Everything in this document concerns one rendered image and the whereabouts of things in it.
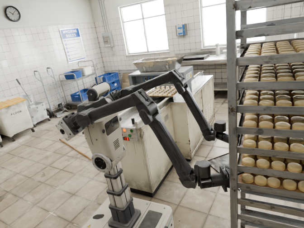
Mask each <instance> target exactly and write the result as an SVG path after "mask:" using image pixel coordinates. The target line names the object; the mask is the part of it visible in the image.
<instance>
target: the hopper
mask: <svg viewBox="0 0 304 228"><path fill-rule="evenodd" d="M168 58H177V59H171V60H167V59H168ZM183 58H184V55H178V56H167V57H151V58H143V59H141V60H138V61H135V62H133V64H134V65H135V66H136V68H137V69H138V70H139V71H140V72H141V73H143V72H161V71H172V70H173V69H177V70H178V69H179V68H180V67H181V64H182V61H183ZM156 60H159V61H156Z"/></svg>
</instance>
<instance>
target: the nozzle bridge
mask: <svg viewBox="0 0 304 228"><path fill-rule="evenodd" d="M177 71H178V72H179V73H180V74H181V75H182V76H183V77H184V78H185V79H186V81H187V83H188V85H189V88H190V91H191V93H192V85H191V81H192V80H194V72H193V66H181V67H180V68H179V69H178V70H177ZM165 73H168V71H161V72H143V73H141V72H140V71H139V70H138V71H136V72H133V73H131V74H129V75H128V79H129V84H130V86H132V85H134V86H136V85H139V84H141V83H144V79H145V78H146V80H147V81H148V80H149V78H151V79H153V77H154V78H155V77H158V75H159V76H160V75H163V74H165ZM159 86H174V84H173V82H172V81H170V83H168V82H167V83H165V84H162V85H159Z"/></svg>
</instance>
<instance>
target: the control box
mask: <svg viewBox="0 0 304 228"><path fill-rule="evenodd" d="M123 129H125V130H126V131H125V132H124V131H123ZM131 129H132V130H133V132H130V130H131ZM121 130H122V139H123V140H127V138H128V140H127V141H134V142H138V141H139V139H138V132H137V128H136V127H130V126H121ZM129 134H130V135H131V137H129V136H128V135H129ZM124 138H125V139H124Z"/></svg>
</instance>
